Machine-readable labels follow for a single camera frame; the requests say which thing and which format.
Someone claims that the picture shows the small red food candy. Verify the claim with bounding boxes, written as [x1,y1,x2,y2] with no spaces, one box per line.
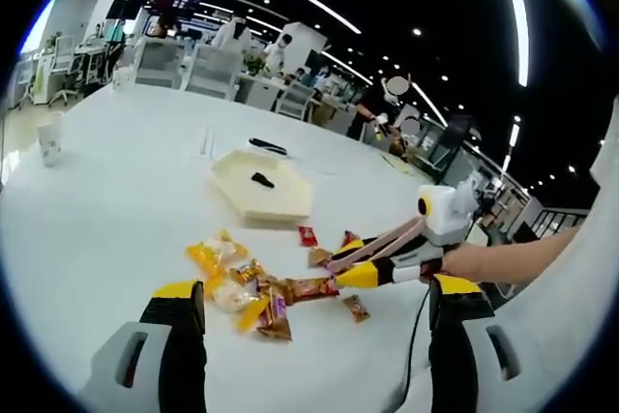
[297,224,320,249]

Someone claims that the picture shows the hanging red display screen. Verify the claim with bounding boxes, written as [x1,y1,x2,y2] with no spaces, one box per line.
[153,0,193,14]

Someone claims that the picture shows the small orange brown food packet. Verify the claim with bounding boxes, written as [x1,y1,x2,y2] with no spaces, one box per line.
[228,259,266,287]

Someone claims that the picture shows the long brown red food bar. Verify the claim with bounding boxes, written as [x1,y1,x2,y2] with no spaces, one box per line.
[283,276,340,307]

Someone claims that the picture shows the black monitor on tripod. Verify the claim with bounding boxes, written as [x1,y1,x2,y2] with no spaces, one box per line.
[436,112,474,178]

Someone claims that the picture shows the printed paper cup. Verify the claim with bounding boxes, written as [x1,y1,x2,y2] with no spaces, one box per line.
[37,110,66,168]

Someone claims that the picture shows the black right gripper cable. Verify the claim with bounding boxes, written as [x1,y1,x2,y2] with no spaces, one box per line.
[402,280,432,413]

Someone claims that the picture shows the dark food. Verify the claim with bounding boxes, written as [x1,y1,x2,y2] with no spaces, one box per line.
[249,169,277,189]

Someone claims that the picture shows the small orange food candy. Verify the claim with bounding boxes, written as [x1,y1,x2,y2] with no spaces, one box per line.
[341,294,372,325]

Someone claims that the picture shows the pink food tongs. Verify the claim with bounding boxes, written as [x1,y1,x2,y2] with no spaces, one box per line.
[324,218,427,289]

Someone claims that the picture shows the person's white shirt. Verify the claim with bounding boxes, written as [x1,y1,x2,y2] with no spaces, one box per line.
[476,132,619,413]

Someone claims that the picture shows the white mesh office chair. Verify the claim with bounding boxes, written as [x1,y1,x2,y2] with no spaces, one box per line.
[185,44,244,95]
[132,37,189,91]
[46,34,79,105]
[277,81,316,123]

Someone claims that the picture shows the white charger cable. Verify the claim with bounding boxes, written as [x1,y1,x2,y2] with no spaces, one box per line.
[198,125,215,159]

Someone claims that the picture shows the beige hexagonal container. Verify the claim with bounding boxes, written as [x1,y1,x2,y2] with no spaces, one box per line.
[209,148,315,225]

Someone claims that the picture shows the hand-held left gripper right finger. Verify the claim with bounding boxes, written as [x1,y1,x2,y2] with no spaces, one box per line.
[427,273,536,413]

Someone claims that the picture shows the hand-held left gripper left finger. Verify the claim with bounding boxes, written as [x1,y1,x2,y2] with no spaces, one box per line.
[76,280,209,413]

